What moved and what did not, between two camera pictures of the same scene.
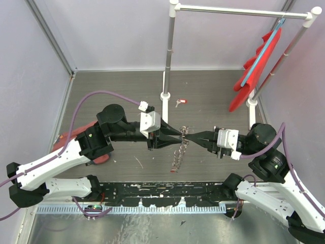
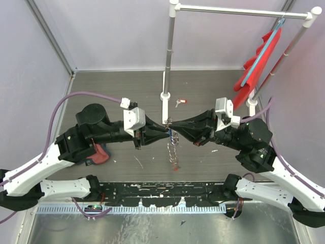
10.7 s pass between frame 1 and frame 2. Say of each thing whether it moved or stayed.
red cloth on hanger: stayed
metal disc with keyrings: moved
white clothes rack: stayed
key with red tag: stayed
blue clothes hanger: stayed
